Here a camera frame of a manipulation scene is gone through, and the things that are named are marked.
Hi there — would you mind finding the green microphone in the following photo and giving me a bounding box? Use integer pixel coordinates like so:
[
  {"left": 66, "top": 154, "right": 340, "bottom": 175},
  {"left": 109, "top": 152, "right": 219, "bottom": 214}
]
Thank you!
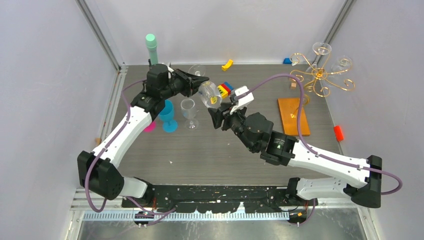
[{"left": 145, "top": 33, "right": 159, "bottom": 65}]

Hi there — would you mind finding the clear wine glass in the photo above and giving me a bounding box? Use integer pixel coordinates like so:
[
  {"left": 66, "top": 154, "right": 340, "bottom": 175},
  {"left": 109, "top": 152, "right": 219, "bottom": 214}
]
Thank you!
[
  {"left": 312, "top": 42, "right": 332, "bottom": 64},
  {"left": 188, "top": 64, "right": 222, "bottom": 109},
  {"left": 180, "top": 98, "right": 199, "bottom": 130},
  {"left": 331, "top": 55, "right": 353, "bottom": 74}
]

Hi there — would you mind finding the clear wine glass top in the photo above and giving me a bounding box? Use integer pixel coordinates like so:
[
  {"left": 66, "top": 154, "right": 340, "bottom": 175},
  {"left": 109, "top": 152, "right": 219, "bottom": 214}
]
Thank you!
[{"left": 312, "top": 42, "right": 332, "bottom": 64}]

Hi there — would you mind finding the blue plastic wine glass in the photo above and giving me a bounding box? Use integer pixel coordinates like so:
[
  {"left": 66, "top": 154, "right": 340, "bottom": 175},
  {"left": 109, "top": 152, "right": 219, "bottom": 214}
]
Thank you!
[{"left": 158, "top": 99, "right": 178, "bottom": 133}]

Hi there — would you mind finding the red object at edge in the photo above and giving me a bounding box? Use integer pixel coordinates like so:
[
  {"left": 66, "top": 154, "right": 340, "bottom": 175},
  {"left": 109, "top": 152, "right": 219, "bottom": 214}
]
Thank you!
[{"left": 333, "top": 125, "right": 345, "bottom": 142}]

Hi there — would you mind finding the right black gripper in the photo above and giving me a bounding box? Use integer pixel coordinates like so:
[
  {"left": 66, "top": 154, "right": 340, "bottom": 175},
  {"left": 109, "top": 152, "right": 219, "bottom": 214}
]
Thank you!
[{"left": 208, "top": 101, "right": 257, "bottom": 152}]

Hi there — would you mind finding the red toy block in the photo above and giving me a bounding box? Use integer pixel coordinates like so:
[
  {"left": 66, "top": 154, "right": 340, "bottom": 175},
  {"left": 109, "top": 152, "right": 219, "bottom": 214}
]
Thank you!
[{"left": 220, "top": 83, "right": 232, "bottom": 95}]

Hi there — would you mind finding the blue toy block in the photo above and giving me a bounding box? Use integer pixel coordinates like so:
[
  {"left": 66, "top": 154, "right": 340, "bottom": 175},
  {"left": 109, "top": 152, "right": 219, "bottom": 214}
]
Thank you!
[{"left": 224, "top": 81, "right": 234, "bottom": 92}]

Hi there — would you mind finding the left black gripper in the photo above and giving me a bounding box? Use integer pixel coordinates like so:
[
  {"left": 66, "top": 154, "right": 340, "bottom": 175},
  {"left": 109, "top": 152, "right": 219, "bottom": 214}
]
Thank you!
[{"left": 161, "top": 68, "right": 209, "bottom": 100}]

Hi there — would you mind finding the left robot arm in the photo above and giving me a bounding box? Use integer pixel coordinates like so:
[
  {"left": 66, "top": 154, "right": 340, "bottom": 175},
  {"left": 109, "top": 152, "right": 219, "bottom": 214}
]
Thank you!
[{"left": 77, "top": 63, "right": 209, "bottom": 207}]

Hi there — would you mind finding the gold wine glass rack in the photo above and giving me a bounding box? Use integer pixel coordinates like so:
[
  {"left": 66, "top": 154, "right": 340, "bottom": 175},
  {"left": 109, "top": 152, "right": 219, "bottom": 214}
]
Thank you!
[{"left": 289, "top": 51, "right": 356, "bottom": 98}]

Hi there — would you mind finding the wooden rack base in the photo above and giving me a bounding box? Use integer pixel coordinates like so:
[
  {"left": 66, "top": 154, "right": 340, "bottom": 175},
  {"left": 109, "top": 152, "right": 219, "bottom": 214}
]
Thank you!
[{"left": 277, "top": 98, "right": 311, "bottom": 137}]

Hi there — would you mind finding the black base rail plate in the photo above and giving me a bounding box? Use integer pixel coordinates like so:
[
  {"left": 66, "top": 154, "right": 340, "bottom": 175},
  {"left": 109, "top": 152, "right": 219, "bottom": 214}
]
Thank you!
[{"left": 121, "top": 185, "right": 318, "bottom": 214}]

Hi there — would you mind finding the pink plastic wine glass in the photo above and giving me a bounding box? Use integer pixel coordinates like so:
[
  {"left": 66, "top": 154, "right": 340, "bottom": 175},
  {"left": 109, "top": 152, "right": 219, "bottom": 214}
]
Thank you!
[{"left": 143, "top": 121, "right": 157, "bottom": 133}]

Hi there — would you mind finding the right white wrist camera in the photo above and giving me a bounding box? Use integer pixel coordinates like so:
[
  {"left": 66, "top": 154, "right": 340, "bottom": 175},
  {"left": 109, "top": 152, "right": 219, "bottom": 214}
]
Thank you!
[{"left": 229, "top": 85, "right": 254, "bottom": 115}]

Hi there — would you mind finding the blue small block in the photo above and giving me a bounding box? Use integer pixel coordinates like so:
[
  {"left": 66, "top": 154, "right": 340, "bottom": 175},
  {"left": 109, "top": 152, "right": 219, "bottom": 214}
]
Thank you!
[{"left": 282, "top": 57, "right": 292, "bottom": 65}]

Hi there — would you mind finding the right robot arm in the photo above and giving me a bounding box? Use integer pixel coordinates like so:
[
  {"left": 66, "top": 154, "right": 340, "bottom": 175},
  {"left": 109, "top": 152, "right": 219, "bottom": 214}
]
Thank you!
[{"left": 208, "top": 103, "right": 383, "bottom": 209}]

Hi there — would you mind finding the yellow toy calculator block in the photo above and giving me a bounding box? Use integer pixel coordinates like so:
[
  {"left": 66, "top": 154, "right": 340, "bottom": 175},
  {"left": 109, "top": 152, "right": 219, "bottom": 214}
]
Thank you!
[{"left": 217, "top": 85, "right": 229, "bottom": 99}]

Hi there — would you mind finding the yellow curved block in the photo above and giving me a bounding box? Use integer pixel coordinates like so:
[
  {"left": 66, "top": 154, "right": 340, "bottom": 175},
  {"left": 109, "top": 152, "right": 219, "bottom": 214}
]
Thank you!
[{"left": 221, "top": 59, "right": 234, "bottom": 72}]

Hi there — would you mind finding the small wooden block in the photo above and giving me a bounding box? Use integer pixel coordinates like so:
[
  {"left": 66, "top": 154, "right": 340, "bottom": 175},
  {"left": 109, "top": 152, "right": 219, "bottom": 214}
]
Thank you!
[{"left": 290, "top": 82, "right": 297, "bottom": 90}]

